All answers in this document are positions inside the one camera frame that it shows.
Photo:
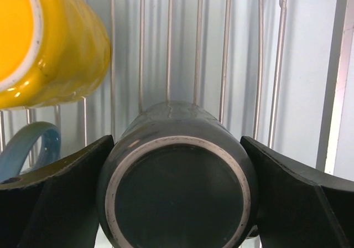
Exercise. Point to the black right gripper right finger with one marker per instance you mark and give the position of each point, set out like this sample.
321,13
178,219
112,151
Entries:
299,206

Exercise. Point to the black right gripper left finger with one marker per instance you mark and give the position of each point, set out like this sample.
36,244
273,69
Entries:
54,206

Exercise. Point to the dark green mug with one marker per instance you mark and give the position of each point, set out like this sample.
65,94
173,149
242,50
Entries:
177,178

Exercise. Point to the yellow mug black handle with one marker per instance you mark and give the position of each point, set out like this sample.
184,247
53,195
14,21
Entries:
52,52

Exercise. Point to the blue mug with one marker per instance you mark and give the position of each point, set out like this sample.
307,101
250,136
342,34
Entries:
16,151

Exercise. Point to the metal wire dish rack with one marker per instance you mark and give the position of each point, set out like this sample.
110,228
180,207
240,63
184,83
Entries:
280,71

